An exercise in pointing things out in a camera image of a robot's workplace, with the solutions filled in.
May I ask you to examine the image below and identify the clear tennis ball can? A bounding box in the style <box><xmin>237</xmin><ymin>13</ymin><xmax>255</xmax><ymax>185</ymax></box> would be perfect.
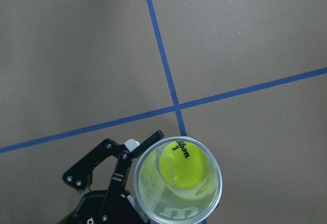
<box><xmin>133</xmin><ymin>137</ymin><xmax>223</xmax><ymax>223</ymax></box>

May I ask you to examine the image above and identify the yellow tennis ball one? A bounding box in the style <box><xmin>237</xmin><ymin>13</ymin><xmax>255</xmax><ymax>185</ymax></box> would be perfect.
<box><xmin>159</xmin><ymin>141</ymin><xmax>206</xmax><ymax>189</ymax></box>

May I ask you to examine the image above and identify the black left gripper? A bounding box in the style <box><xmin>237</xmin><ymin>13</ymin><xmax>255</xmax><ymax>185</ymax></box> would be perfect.
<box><xmin>59</xmin><ymin>130</ymin><xmax>164</xmax><ymax>223</ymax></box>

